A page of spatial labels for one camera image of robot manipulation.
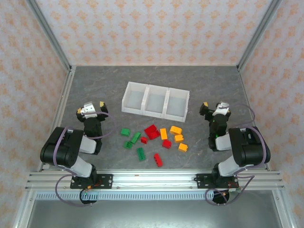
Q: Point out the red sloped roof lego brick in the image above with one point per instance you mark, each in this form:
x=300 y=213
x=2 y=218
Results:
x=149 y=129

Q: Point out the large red studded lego brick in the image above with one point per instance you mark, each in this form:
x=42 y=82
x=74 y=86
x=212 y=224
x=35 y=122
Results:
x=154 y=135

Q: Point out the small red lego brick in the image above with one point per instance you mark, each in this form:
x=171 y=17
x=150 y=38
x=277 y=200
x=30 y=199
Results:
x=144 y=140

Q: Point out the red long lego brick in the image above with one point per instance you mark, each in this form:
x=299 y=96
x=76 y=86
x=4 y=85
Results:
x=158 y=159

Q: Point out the white plastic bin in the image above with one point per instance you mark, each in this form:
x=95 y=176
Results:
x=134 y=97
x=155 y=101
x=176 y=105

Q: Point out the yellow long lego brick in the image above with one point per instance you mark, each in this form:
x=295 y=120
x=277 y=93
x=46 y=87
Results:
x=163 y=134

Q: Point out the aluminium frame strut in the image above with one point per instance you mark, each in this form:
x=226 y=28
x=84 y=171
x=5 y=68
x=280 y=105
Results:
x=283 y=211
x=23 y=211

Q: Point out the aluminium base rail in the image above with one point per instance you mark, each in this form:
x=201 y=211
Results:
x=152 y=180

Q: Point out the green printed square lego brick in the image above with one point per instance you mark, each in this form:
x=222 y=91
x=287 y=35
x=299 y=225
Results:
x=128 y=145

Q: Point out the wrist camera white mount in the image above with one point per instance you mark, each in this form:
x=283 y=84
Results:
x=221 y=108
x=87 y=108

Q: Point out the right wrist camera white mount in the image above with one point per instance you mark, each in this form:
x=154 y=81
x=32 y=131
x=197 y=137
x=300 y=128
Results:
x=221 y=108

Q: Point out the aluminium frame post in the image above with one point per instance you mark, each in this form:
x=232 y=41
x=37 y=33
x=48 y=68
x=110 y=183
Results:
x=258 y=35
x=50 y=35

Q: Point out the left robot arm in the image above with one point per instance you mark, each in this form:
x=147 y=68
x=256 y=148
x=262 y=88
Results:
x=61 y=147

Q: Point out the red square lego brick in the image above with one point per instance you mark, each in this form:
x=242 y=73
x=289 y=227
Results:
x=167 y=143

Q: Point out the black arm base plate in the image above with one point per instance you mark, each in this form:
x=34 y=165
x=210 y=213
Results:
x=202 y=180
x=105 y=180

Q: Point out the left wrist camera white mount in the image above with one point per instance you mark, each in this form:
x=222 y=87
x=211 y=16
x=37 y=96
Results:
x=87 y=108

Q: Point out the aluminium side rail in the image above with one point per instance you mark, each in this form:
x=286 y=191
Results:
x=58 y=118
x=247 y=95

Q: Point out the yellow rounded printed lego brick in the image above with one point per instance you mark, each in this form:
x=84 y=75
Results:
x=175 y=130

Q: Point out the grey metal sheet panel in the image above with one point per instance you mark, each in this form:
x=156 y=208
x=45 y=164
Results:
x=152 y=213

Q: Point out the green long lego brick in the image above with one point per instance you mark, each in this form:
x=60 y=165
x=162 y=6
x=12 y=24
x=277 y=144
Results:
x=135 y=137
x=141 y=154

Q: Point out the yellow square lego brick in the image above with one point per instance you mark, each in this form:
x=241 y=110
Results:
x=178 y=138
x=183 y=147

